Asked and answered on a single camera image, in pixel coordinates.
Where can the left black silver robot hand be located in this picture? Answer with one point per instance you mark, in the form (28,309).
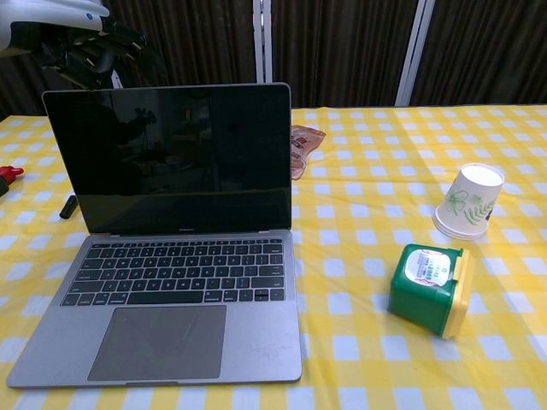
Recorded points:
(92,51)

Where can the grey laptop computer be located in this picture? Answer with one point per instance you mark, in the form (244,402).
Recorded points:
(171,277)

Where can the black bottle with red cap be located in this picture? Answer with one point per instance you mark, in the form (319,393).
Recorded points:
(8,173)

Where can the orange snack spout pouch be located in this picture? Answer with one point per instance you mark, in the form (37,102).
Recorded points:
(303,145)

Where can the yellow white checkered tablecloth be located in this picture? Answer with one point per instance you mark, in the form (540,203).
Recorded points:
(384,171)

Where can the white floral paper cup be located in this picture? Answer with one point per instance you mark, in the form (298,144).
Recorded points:
(470,196)

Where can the green box with yellow lid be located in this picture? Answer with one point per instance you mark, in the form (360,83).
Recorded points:
(419,299)

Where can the straight white partition post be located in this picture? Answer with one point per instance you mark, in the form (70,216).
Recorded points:
(263,38)

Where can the slanted white partition post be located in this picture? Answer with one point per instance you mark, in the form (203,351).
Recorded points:
(412,55)

